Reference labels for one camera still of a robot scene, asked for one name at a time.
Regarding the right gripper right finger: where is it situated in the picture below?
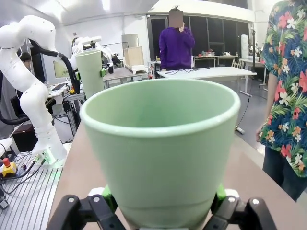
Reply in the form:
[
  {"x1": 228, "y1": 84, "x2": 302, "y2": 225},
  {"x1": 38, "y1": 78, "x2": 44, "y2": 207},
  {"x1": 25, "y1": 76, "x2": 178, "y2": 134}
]
[{"x1": 206, "y1": 183, "x2": 279, "y2": 230}]

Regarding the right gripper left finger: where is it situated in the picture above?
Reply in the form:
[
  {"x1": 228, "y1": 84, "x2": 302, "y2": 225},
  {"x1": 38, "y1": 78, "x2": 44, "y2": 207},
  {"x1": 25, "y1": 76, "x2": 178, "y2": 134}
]
[{"x1": 45, "y1": 184, "x2": 127, "y2": 230}]

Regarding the light green plastic cup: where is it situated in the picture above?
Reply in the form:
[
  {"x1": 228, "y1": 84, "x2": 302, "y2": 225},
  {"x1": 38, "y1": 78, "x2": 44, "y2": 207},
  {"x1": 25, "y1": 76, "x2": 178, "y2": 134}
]
[
  {"x1": 74, "y1": 49, "x2": 105, "y2": 101},
  {"x1": 79, "y1": 78, "x2": 241, "y2": 229}
]

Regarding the person's right hand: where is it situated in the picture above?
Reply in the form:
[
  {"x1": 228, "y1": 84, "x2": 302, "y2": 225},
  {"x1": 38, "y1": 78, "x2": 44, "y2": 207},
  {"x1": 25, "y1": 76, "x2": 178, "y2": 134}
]
[{"x1": 255, "y1": 126, "x2": 266, "y2": 146}]

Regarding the grey work table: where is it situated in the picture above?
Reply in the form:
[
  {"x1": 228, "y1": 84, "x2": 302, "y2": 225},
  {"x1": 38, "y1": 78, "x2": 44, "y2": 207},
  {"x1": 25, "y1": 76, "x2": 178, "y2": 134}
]
[{"x1": 103, "y1": 67, "x2": 159, "y2": 88}]

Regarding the lit computer monitor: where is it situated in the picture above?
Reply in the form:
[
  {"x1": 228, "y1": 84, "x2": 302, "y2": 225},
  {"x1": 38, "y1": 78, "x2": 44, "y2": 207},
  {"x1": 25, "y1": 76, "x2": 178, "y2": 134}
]
[{"x1": 53, "y1": 59, "x2": 72, "y2": 79}]

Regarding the black controller box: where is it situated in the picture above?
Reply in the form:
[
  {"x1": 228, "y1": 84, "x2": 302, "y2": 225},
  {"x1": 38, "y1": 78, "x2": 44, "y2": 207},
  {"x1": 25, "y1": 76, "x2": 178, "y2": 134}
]
[{"x1": 61, "y1": 100, "x2": 72, "y2": 113}]

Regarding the wooden crate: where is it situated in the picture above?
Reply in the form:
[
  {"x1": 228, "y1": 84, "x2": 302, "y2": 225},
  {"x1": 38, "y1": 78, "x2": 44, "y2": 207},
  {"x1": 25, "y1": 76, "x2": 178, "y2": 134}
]
[{"x1": 123, "y1": 46, "x2": 148, "y2": 74}]

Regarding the person with black hair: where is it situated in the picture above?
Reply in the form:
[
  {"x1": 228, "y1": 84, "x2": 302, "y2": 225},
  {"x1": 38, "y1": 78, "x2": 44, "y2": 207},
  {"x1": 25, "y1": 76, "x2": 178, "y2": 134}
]
[{"x1": 20, "y1": 52, "x2": 32, "y2": 70}]

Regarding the person in purple hoodie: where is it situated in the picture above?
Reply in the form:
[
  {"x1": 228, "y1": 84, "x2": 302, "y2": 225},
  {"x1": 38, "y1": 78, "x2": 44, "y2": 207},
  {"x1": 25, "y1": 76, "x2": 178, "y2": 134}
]
[{"x1": 158, "y1": 3, "x2": 196, "y2": 71}]

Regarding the yellow emergency stop button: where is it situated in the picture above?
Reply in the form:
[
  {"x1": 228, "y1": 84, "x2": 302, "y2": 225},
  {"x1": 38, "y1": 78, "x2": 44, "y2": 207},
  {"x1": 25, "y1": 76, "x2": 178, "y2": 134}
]
[{"x1": 0, "y1": 157, "x2": 19, "y2": 178}]

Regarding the long white table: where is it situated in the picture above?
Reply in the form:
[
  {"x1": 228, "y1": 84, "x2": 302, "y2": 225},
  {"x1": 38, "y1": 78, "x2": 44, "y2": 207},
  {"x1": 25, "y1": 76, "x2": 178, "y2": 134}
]
[{"x1": 156, "y1": 66, "x2": 258, "y2": 98}]

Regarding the cluttered back table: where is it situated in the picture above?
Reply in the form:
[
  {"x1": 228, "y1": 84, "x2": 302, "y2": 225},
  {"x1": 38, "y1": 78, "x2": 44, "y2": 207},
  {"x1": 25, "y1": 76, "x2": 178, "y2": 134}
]
[{"x1": 192, "y1": 54, "x2": 240, "y2": 68}]

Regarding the person in floral shirt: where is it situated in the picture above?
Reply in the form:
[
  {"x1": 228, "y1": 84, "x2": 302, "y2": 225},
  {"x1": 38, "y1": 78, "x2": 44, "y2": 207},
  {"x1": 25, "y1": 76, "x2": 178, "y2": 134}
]
[{"x1": 255, "y1": 0, "x2": 307, "y2": 202}]

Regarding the white cylinder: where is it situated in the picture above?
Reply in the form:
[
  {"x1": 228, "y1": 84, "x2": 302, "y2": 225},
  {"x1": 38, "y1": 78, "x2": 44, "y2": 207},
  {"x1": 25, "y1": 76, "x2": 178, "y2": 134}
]
[{"x1": 240, "y1": 34, "x2": 249, "y2": 59}]

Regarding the black corrugated cable hose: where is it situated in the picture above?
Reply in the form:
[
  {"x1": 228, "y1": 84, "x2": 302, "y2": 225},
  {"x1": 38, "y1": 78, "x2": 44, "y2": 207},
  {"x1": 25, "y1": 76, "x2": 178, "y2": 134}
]
[{"x1": 0, "y1": 38, "x2": 81, "y2": 125}]

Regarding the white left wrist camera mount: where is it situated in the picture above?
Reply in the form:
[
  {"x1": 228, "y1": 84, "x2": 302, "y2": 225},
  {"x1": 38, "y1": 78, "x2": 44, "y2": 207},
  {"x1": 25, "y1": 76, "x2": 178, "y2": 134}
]
[{"x1": 81, "y1": 35, "x2": 103, "y2": 48}]

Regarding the ribbed aluminium base plate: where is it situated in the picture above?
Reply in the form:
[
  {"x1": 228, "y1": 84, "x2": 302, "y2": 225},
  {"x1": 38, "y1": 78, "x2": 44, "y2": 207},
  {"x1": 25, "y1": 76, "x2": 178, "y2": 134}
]
[{"x1": 0, "y1": 143, "x2": 72, "y2": 218}]

